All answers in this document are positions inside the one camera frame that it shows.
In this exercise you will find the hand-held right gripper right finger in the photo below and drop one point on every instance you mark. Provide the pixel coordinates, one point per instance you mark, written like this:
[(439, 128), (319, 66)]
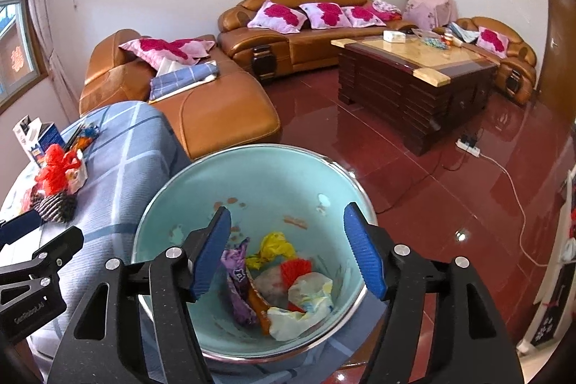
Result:
[(366, 253)]

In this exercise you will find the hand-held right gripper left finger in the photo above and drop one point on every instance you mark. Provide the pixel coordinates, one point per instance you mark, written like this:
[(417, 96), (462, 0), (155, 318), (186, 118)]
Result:
[(211, 253)]

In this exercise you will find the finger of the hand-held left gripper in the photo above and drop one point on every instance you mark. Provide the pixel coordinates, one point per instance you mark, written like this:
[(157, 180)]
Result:
[(54, 251), (20, 226)]

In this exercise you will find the purple foil wrapper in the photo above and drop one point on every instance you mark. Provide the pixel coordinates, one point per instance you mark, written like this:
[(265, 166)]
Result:
[(236, 262), (240, 303)]

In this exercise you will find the black white striped cloth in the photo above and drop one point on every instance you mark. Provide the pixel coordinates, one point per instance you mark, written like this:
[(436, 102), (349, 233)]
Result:
[(54, 208)]

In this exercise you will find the yellow plastic bag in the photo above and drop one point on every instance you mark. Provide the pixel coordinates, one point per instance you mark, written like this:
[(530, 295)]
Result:
[(272, 249)]

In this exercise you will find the white printed plastic bag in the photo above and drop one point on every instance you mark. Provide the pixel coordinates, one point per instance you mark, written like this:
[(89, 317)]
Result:
[(312, 292)]

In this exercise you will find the red plastic bag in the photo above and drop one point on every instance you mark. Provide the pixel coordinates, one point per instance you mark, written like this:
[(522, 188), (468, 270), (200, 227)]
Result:
[(56, 170)]

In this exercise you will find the clear plastic bag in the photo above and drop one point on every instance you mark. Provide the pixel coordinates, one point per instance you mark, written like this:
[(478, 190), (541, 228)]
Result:
[(270, 287)]

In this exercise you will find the orange gold snack wrapper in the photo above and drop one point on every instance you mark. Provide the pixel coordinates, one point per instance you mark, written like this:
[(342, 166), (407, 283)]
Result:
[(261, 312)]

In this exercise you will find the small white printed bag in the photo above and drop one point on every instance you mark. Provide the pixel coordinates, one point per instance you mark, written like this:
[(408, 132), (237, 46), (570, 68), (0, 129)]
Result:
[(78, 177)]

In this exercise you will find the teal waste bin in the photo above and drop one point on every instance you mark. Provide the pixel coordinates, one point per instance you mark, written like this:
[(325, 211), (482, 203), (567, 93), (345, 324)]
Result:
[(270, 186)]

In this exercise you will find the colourful candy wrapper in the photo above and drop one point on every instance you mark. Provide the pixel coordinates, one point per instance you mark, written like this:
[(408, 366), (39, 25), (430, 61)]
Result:
[(89, 134)]

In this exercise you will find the white milk carton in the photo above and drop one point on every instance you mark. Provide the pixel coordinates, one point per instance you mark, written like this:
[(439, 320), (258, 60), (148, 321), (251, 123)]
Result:
[(24, 136)]

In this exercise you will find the blue milk carton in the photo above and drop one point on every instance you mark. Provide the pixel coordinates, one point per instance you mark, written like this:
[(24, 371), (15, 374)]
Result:
[(49, 136)]

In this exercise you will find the clear striped packet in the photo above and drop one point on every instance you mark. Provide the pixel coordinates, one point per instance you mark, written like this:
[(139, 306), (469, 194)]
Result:
[(71, 137)]

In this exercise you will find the blue plaid tablecloth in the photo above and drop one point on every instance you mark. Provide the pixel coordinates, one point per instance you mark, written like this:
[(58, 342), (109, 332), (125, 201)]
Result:
[(121, 168)]

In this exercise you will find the white power strip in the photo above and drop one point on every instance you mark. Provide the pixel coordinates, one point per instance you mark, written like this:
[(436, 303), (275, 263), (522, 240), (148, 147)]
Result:
[(468, 146)]

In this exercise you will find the brown leather chaise sofa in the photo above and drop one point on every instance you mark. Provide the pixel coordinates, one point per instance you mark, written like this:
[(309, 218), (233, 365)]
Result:
[(216, 105)]

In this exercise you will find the dark wooden coffee table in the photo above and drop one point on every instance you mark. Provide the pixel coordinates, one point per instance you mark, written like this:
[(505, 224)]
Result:
[(391, 96)]

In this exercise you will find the red window decoration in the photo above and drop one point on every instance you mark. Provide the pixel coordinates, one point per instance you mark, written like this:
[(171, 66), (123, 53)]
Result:
[(17, 59)]

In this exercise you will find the folded blue plaid sheet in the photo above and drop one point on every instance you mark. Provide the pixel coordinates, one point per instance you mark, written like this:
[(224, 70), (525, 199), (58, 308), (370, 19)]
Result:
[(184, 80)]

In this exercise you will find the white folded cloth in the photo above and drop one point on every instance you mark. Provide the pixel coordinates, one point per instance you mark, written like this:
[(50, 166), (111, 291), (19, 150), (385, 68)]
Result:
[(165, 67)]

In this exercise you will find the white black panel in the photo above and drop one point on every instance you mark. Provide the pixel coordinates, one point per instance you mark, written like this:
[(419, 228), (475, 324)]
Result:
[(551, 312)]

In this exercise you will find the window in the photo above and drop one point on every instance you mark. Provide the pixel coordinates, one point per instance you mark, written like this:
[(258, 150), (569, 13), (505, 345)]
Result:
[(11, 28)]

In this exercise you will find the pink curtain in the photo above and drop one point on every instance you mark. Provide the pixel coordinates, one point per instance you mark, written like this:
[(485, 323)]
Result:
[(45, 28)]

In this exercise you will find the pink rose pillow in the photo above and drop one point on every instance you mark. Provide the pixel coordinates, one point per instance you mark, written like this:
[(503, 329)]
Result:
[(326, 15), (497, 42), (364, 16), (276, 16), (166, 49)]

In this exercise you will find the brown leather long sofa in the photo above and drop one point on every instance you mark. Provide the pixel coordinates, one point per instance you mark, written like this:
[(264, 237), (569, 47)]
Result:
[(310, 46)]

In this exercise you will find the white tissue box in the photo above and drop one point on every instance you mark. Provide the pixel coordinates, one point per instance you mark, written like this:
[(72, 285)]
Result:
[(393, 36)]

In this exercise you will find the bag of colourful candies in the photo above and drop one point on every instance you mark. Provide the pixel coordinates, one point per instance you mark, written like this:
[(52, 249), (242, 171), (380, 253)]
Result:
[(433, 42)]

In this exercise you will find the red jar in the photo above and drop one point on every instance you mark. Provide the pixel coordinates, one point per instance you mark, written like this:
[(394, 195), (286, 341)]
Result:
[(447, 40)]

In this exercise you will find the light blue cloth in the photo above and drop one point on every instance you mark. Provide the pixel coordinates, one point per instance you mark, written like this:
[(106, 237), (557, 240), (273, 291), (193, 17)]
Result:
[(463, 34)]

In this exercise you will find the pink floral folded blanket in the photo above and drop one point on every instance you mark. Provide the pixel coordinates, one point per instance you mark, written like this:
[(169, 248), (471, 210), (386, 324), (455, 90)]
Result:
[(387, 9)]

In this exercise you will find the brown leather armchair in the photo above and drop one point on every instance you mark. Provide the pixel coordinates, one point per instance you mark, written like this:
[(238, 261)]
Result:
[(517, 55)]

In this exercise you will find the pink floral cloth cover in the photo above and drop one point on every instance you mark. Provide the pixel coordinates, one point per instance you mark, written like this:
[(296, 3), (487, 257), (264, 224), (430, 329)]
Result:
[(429, 10)]

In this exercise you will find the brown wooden door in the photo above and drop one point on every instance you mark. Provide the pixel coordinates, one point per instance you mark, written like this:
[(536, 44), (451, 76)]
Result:
[(558, 42)]

